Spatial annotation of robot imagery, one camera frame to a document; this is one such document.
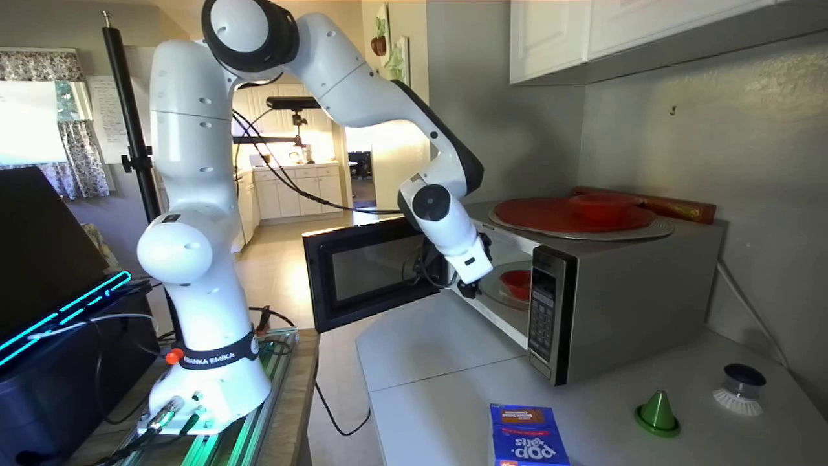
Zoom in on black monitor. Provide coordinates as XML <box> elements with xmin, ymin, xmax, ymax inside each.
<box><xmin>0</xmin><ymin>167</ymin><xmax>132</xmax><ymax>366</ymax></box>

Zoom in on wooden rolling pin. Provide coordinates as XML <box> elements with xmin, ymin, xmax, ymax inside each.
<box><xmin>571</xmin><ymin>185</ymin><xmax>720</xmax><ymax>227</ymax></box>

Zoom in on green cone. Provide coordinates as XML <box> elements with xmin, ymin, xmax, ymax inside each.
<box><xmin>634</xmin><ymin>390</ymin><xmax>679</xmax><ymax>438</ymax></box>

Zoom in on white dish brush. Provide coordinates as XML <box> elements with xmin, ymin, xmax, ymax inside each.
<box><xmin>712</xmin><ymin>362</ymin><xmax>765</xmax><ymax>417</ymax></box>

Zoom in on red round plate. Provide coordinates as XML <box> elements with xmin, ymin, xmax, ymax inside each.
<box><xmin>492</xmin><ymin>193</ymin><xmax>654</xmax><ymax>232</ymax></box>

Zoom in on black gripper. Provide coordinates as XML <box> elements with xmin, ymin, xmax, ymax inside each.
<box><xmin>456</xmin><ymin>278</ymin><xmax>480</xmax><ymax>298</ymax></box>

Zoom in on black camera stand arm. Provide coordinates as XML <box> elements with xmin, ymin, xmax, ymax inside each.
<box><xmin>232</xmin><ymin>94</ymin><xmax>317</xmax><ymax>149</ymax></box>

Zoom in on white upper cabinets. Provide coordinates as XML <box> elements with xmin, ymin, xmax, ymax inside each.
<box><xmin>509</xmin><ymin>0</ymin><xmax>828</xmax><ymax>85</ymax></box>

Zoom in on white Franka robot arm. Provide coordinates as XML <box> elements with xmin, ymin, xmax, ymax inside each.
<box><xmin>136</xmin><ymin>0</ymin><xmax>492</xmax><ymax>434</ymax></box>

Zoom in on glass microwave turntable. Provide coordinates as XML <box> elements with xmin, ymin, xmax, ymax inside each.
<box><xmin>480</xmin><ymin>290</ymin><xmax>527</xmax><ymax>326</ymax></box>

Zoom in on patterned curtain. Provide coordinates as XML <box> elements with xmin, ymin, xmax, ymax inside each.
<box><xmin>0</xmin><ymin>45</ymin><xmax>114</xmax><ymax>199</ymax></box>

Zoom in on red bowl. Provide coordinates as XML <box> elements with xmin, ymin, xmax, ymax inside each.
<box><xmin>500</xmin><ymin>268</ymin><xmax>529</xmax><ymax>303</ymax></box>

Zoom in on round woven placemat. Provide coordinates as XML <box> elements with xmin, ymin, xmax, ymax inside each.
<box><xmin>488</xmin><ymin>203</ymin><xmax>673</xmax><ymax>239</ymax></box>

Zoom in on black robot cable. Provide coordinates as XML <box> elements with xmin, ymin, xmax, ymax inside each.
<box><xmin>230</xmin><ymin>105</ymin><xmax>408</xmax><ymax>217</ymax></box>

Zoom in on blue snack box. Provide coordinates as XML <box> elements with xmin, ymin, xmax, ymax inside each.
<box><xmin>488</xmin><ymin>404</ymin><xmax>569</xmax><ymax>466</ymax></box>

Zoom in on stainless steel microwave oven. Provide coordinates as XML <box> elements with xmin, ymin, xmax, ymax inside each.
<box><xmin>302</xmin><ymin>206</ymin><xmax>723</xmax><ymax>384</ymax></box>

